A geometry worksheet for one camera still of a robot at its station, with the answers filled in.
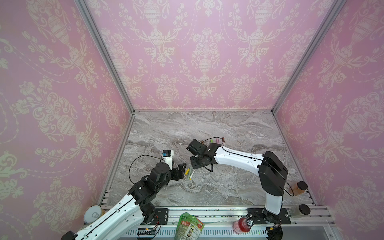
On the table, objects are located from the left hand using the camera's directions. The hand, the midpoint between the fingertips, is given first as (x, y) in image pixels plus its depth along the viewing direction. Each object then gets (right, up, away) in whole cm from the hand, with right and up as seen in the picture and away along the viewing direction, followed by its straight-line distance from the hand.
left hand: (181, 165), depth 77 cm
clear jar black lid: (+55, -20, -8) cm, 59 cm away
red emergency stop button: (+26, -21, -16) cm, 37 cm away
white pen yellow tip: (+4, -11, +10) cm, 15 cm away
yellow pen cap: (+2, -7, +11) cm, 13 cm away
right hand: (+7, -1, +9) cm, 11 cm away
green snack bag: (+5, -27, -8) cm, 28 cm away
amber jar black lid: (+60, -11, -3) cm, 61 cm away
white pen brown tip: (+27, +10, +26) cm, 39 cm away
